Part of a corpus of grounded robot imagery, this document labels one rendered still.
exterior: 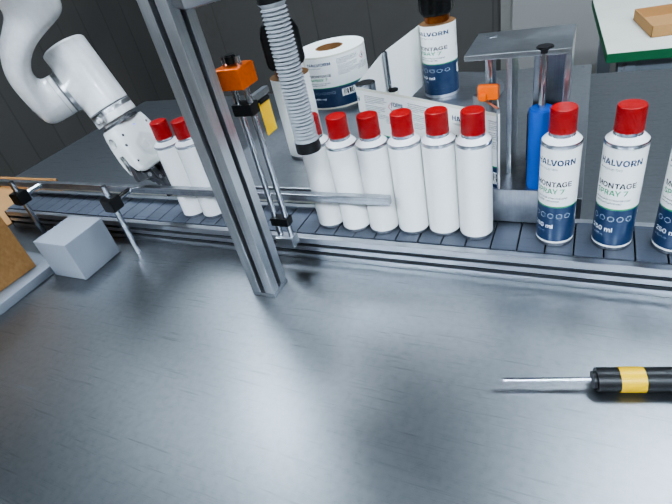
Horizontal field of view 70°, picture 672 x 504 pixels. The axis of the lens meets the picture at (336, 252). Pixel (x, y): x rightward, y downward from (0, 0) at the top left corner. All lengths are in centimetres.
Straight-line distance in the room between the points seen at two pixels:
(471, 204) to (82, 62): 74
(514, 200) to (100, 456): 70
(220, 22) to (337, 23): 94
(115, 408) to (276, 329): 26
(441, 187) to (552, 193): 16
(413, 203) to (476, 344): 24
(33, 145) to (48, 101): 252
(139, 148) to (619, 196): 83
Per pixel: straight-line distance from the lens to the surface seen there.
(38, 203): 147
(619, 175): 72
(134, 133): 105
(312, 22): 379
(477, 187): 74
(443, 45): 130
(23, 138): 353
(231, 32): 411
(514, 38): 79
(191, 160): 97
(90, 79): 104
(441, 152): 73
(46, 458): 81
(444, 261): 79
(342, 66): 140
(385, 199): 77
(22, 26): 98
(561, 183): 72
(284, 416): 67
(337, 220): 87
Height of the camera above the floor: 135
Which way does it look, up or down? 35 degrees down
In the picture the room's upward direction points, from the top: 14 degrees counter-clockwise
